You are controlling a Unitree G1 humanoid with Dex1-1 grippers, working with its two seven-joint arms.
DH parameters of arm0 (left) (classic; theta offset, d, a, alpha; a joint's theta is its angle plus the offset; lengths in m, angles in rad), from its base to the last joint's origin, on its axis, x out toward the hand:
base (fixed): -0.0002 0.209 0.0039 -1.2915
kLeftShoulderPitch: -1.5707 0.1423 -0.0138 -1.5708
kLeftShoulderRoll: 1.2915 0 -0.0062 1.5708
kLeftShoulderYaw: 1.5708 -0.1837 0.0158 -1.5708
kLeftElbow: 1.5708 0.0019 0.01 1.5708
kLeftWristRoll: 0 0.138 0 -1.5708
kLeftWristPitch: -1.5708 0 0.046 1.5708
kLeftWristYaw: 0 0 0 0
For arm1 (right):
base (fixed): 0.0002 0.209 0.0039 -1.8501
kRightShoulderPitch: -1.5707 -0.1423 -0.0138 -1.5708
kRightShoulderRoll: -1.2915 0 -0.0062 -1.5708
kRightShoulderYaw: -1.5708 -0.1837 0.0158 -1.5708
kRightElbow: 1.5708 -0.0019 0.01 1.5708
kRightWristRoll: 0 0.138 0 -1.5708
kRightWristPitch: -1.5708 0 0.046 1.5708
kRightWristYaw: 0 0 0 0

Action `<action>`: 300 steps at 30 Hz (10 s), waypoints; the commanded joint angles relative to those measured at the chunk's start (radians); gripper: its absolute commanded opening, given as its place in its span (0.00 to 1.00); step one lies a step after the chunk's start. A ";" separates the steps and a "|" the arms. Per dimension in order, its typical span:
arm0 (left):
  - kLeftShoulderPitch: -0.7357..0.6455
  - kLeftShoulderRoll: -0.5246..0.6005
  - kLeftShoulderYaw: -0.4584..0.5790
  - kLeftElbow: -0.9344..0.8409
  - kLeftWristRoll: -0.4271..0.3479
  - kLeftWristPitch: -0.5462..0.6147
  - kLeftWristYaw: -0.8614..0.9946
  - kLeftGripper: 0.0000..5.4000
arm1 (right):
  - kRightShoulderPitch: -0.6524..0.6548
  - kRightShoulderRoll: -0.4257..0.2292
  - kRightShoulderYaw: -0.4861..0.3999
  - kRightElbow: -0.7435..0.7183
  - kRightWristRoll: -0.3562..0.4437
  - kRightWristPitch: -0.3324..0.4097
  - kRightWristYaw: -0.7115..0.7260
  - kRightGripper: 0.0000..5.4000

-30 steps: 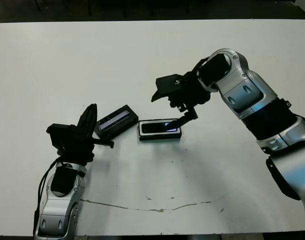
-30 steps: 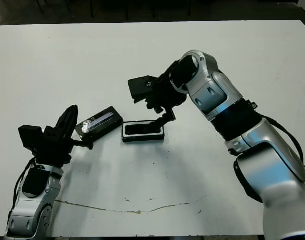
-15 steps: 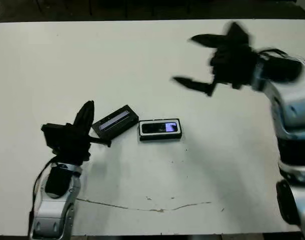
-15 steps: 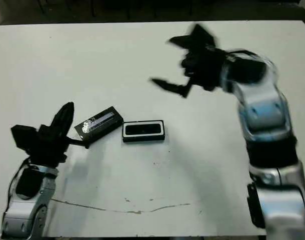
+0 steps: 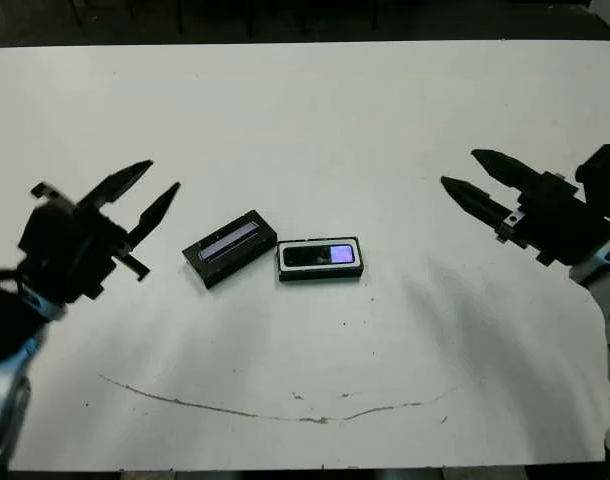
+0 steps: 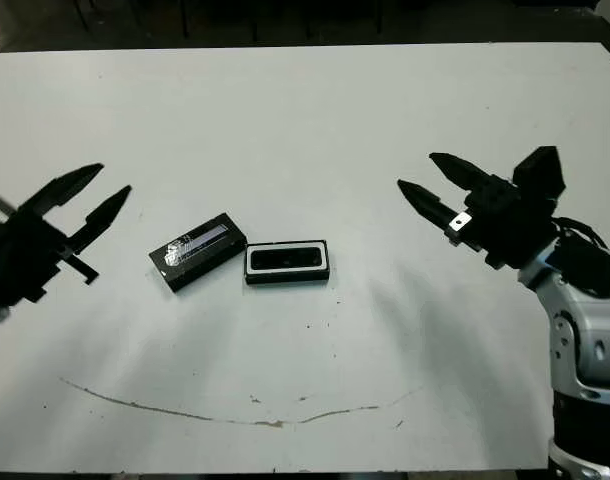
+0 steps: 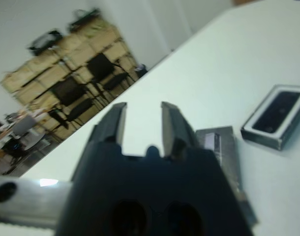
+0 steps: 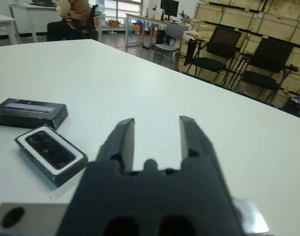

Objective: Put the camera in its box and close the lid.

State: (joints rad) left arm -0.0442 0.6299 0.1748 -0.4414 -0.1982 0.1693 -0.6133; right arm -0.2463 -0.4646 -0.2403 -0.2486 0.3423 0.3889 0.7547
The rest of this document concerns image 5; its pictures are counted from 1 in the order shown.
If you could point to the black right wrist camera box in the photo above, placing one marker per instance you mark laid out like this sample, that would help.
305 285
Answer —
602 170

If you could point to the slim black camera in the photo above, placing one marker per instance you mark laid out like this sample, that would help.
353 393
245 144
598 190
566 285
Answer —
305 256

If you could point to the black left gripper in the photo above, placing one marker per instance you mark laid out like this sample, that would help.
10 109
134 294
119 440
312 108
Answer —
97 250

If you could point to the black box with white tray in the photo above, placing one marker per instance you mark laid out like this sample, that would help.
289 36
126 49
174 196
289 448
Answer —
320 274

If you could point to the black box lid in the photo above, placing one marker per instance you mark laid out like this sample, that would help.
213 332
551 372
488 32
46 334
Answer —
230 255

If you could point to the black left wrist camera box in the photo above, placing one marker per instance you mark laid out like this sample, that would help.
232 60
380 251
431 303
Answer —
50 232

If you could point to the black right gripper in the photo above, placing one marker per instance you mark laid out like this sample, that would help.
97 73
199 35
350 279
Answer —
560 220

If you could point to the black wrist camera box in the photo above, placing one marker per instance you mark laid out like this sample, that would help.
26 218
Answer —
602 170
50 232

